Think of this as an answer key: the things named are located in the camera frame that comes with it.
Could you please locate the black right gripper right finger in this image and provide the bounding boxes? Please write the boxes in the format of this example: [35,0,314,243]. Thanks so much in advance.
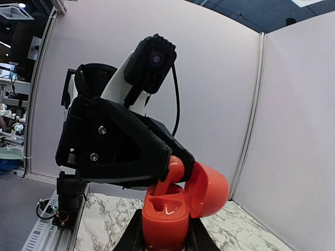
[185,218,220,251]

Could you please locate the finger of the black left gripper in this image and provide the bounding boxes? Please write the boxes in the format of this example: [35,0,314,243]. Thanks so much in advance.
[146,117,195,182]

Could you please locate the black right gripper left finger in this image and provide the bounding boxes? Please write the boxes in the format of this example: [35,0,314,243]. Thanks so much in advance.
[113,209,144,251]

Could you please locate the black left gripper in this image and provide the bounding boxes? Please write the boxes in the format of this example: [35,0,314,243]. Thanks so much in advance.
[55,96,172,186]

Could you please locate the red earbud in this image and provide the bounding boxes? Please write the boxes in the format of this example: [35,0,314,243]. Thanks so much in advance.
[153,155,185,196]

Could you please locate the red round charging case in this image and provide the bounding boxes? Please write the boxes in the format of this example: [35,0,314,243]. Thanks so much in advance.
[142,162,230,250]

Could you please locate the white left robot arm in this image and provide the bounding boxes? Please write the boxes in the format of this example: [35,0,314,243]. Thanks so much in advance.
[55,63,195,218]

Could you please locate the green plastic tray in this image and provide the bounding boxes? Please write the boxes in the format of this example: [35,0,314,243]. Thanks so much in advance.
[0,146,24,160]

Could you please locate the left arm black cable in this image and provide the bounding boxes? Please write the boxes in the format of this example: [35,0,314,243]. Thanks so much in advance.
[170,61,182,136]

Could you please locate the right aluminium frame post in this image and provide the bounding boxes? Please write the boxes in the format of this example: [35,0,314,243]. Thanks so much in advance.
[229,32,266,201]

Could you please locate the aluminium frame post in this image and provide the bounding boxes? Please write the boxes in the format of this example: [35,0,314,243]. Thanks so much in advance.
[229,32,266,201]
[20,7,57,179]

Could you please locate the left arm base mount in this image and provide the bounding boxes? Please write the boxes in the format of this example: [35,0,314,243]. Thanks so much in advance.
[35,199,80,231]

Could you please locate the front aluminium rail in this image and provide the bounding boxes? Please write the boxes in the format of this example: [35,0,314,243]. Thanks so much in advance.
[22,172,89,250]

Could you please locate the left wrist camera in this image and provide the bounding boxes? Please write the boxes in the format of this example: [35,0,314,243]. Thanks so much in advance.
[100,33,177,116]

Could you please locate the left aluminium frame post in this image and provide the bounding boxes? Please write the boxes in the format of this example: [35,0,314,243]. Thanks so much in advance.
[20,7,57,179]

